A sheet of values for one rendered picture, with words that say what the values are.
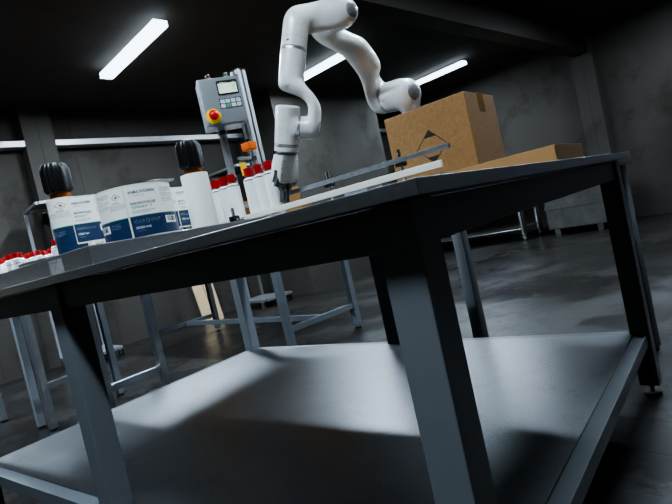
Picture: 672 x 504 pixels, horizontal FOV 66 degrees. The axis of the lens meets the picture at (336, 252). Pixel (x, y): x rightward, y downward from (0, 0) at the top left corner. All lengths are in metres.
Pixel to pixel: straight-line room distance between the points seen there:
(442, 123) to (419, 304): 1.14
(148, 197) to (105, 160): 5.38
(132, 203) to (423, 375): 1.01
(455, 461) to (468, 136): 1.17
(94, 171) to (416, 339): 6.26
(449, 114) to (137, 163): 5.63
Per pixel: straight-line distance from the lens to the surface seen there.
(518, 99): 9.12
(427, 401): 0.70
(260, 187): 1.92
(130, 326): 6.68
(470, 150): 1.70
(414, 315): 0.66
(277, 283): 3.55
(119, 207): 1.49
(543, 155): 1.29
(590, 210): 7.68
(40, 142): 6.52
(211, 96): 2.17
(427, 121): 1.76
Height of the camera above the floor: 0.79
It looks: 3 degrees down
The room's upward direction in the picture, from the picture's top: 13 degrees counter-clockwise
